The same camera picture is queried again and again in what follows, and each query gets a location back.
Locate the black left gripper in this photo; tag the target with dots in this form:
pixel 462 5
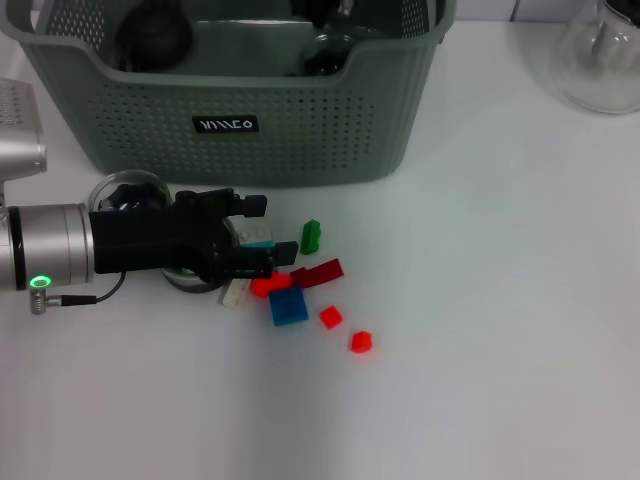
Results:
pixel 150 240

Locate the glass teacup black base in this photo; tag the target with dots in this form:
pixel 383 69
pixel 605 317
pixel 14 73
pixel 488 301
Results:
pixel 135 197
pixel 325 55
pixel 190 283
pixel 320 12

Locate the red sloped toy block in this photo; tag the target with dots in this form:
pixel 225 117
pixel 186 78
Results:
pixel 270 286

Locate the green sloped toy block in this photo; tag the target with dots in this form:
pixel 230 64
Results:
pixel 311 237

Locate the small red toy block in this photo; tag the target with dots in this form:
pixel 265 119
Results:
pixel 331 317
pixel 361 342

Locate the grey-green perforated storage bin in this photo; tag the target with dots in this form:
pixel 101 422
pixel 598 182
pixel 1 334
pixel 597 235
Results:
pixel 300 125

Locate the white long toy brick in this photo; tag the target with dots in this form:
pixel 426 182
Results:
pixel 235 295

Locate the dark red flat brick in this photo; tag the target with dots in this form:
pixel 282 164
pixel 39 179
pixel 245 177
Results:
pixel 322 272

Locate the blue square toy brick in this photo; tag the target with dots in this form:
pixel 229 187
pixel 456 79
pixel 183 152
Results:
pixel 287 306

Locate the black round teapot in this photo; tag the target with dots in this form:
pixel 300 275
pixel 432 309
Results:
pixel 155 35

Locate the clear glass carafe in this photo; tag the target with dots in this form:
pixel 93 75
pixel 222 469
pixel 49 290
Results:
pixel 585 70

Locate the black carafe lid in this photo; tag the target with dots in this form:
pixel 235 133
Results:
pixel 625 10

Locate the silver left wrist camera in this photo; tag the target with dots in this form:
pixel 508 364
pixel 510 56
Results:
pixel 17 135

